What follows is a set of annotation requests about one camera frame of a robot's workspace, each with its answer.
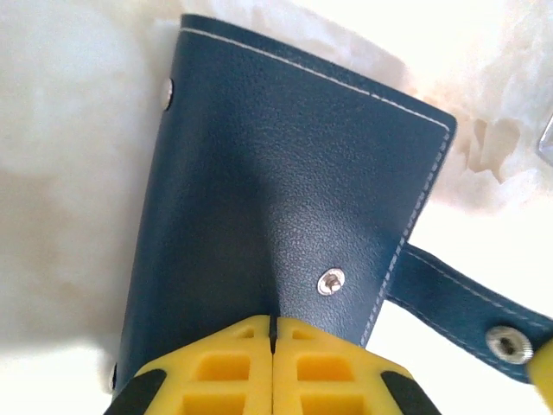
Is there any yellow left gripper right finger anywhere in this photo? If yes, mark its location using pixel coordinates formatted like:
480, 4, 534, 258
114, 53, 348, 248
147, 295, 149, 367
272, 317, 438, 415

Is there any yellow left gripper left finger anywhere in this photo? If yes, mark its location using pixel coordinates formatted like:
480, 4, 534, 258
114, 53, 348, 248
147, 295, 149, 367
103, 314, 275, 415

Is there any blue leather card holder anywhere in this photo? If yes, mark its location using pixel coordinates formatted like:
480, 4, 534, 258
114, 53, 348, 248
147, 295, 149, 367
107, 12, 553, 395

